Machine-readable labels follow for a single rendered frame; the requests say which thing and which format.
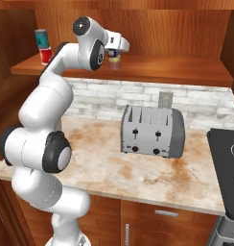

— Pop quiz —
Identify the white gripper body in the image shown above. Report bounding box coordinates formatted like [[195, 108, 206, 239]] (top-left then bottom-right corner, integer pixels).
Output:
[[116, 34, 131, 53]]

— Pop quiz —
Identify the pink can with yellow top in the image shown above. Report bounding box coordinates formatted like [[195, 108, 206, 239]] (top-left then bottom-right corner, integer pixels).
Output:
[[108, 55, 123, 71]]

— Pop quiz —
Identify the wooden cabinet door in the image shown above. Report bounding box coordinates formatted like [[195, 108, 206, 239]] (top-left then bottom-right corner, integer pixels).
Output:
[[0, 9, 40, 161], [220, 9, 234, 109]]

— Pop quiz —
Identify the red can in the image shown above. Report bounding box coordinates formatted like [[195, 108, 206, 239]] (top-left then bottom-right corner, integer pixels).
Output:
[[39, 46, 54, 65]]

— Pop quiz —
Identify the teal can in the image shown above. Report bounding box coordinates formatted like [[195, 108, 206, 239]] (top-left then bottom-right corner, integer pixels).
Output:
[[34, 29, 49, 50]]

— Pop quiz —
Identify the grey four-slot toaster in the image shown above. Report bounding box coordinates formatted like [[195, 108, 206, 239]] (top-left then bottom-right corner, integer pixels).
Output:
[[120, 104, 186, 160]]

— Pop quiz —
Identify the black hob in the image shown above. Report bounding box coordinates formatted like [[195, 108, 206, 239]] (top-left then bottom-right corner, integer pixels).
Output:
[[206, 127, 234, 222]]

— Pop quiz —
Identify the wooden drawer front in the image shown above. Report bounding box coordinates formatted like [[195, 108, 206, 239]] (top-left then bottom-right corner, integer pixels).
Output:
[[120, 199, 219, 229]]

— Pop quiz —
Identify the wooden cupboard door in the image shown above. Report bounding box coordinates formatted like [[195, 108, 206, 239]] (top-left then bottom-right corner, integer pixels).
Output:
[[12, 186, 122, 246], [120, 217, 216, 246]]

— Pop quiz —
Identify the grey oven front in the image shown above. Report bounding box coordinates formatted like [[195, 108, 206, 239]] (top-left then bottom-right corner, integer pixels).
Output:
[[206, 215, 234, 246]]

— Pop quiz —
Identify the wooden wall cabinet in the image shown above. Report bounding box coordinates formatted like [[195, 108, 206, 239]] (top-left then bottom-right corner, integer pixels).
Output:
[[9, 0, 234, 88]]

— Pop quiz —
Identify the grey wall outlet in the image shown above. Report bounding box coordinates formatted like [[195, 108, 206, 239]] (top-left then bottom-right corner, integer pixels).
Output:
[[158, 90, 174, 111]]

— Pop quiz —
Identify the silver drawer handle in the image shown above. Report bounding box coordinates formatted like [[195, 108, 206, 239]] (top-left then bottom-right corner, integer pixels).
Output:
[[153, 209, 180, 218]]

